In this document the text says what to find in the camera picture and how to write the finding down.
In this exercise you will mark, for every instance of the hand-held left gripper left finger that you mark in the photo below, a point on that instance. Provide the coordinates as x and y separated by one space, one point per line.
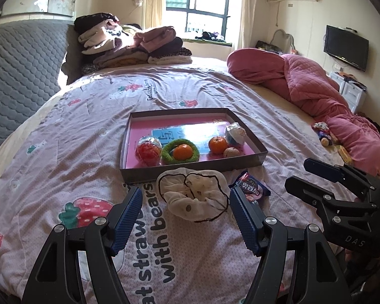
126 221

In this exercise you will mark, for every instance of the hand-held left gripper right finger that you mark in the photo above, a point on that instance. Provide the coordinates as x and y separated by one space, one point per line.
245 221

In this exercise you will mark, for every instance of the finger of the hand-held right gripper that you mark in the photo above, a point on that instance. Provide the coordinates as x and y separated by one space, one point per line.
326 169
304 190

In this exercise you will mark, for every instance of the blue cookie packet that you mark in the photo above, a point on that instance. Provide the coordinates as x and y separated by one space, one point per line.
250 188

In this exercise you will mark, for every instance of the white scrunchie black trim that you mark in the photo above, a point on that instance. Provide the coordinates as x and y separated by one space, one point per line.
183 209

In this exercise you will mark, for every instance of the beige walnut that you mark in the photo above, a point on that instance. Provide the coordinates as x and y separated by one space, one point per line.
231 152

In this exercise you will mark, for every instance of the plastic toy egg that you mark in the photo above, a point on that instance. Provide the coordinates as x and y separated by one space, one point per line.
148 152

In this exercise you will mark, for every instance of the grey cardboard box pink inside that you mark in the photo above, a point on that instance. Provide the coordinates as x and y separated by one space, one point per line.
190 171

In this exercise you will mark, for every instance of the orange tangerine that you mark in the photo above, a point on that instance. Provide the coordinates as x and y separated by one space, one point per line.
181 152
217 145

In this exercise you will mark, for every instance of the yellow packet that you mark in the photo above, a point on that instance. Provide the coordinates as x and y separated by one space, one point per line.
344 154

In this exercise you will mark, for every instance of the small colourful toy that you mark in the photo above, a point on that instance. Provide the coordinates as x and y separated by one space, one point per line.
323 133

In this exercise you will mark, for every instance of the beige bedsheet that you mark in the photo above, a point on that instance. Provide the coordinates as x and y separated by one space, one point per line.
288 117

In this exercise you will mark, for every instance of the green fuzzy scrunchie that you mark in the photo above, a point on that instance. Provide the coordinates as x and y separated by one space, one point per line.
167 156

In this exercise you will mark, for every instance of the white drawer cabinet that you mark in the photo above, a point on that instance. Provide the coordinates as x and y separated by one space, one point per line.
351 91

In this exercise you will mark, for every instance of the white blue capsule ball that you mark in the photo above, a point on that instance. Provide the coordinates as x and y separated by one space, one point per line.
236 134

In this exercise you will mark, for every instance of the pink quilted blanket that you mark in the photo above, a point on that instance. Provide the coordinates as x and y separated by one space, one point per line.
304 79

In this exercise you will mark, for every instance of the strawberry printed bed cover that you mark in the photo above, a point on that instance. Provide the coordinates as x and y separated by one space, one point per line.
82 133

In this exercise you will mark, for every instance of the blue booklet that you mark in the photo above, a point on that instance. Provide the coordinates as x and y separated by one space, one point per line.
196 134

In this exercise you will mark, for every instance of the black flat television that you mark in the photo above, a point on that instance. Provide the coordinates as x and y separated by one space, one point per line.
346 47

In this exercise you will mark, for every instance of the dark patterned bag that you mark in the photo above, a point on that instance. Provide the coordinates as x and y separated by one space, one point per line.
267 47

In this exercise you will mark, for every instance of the dark cloth heap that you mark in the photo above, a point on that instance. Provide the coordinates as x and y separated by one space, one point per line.
212 36

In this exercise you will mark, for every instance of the pile of folded clothes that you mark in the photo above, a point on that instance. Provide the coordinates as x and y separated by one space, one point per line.
129 44

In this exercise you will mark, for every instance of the grey quilted headboard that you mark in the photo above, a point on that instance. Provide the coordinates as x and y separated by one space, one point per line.
19 69

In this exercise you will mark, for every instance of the window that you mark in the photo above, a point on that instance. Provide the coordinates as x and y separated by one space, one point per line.
205 3

